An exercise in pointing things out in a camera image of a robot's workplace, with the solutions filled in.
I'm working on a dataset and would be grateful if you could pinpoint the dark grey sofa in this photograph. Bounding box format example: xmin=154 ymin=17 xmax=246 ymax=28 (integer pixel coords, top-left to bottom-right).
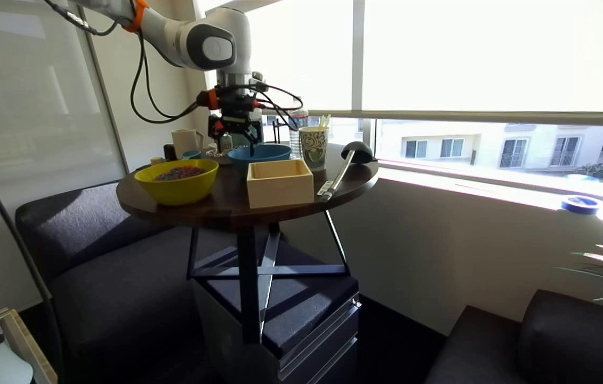
xmin=14 ymin=180 xmax=259 ymax=384

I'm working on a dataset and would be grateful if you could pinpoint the grey filing cabinet with cushion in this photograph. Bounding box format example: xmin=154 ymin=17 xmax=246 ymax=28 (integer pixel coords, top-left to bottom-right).
xmin=191 ymin=238 xmax=361 ymax=384

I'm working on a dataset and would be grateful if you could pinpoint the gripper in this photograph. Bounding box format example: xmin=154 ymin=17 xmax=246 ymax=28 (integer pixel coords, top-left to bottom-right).
xmin=208 ymin=110 xmax=263 ymax=158

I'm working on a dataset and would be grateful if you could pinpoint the light wooden frame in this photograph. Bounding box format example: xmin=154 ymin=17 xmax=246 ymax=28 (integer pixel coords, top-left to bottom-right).
xmin=0 ymin=308 xmax=60 ymax=384

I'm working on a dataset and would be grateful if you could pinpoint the window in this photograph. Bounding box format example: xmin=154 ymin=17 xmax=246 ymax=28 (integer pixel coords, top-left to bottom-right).
xmin=195 ymin=0 xmax=603 ymax=206

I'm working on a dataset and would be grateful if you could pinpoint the small patterned plate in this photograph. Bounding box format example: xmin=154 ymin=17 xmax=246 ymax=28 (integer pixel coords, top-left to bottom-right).
xmin=206 ymin=147 xmax=234 ymax=165

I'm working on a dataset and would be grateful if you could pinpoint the light wooden box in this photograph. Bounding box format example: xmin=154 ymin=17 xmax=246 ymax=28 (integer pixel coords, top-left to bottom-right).
xmin=246 ymin=159 xmax=315 ymax=209

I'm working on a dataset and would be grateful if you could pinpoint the patterned paper cup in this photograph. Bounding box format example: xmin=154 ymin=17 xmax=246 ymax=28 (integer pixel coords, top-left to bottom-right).
xmin=299 ymin=126 xmax=330 ymax=172

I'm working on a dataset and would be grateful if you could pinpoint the yellow bowl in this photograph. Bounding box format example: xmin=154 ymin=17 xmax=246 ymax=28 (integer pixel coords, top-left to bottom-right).
xmin=134 ymin=159 xmax=220 ymax=206

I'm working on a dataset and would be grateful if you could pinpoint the clear plastic water bottle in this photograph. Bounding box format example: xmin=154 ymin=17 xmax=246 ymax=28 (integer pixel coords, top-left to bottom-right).
xmin=288 ymin=98 xmax=310 ymax=159

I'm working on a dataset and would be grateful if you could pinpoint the heap of coloured candies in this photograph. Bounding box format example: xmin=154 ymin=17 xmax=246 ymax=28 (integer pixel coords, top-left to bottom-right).
xmin=153 ymin=166 xmax=206 ymax=182

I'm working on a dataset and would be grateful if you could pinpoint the black ladle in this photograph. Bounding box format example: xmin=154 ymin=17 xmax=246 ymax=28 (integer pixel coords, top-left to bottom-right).
xmin=318 ymin=141 xmax=376 ymax=203

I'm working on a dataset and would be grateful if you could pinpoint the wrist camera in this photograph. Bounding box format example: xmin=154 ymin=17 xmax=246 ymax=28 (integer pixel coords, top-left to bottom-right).
xmin=198 ymin=85 xmax=260 ymax=113

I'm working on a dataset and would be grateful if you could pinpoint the blue tape roll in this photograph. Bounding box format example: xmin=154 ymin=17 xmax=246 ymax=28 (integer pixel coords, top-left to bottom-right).
xmin=561 ymin=196 xmax=600 ymax=215

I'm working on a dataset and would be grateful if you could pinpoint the white pitcher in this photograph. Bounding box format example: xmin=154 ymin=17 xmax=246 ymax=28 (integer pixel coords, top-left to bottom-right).
xmin=171 ymin=129 xmax=205 ymax=159

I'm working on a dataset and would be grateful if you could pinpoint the blue bowl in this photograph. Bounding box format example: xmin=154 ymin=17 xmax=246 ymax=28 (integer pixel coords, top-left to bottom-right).
xmin=227 ymin=144 xmax=293 ymax=174

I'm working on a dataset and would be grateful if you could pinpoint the dark grey armchair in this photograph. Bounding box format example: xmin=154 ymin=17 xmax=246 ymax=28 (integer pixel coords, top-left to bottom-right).
xmin=423 ymin=289 xmax=603 ymax=384

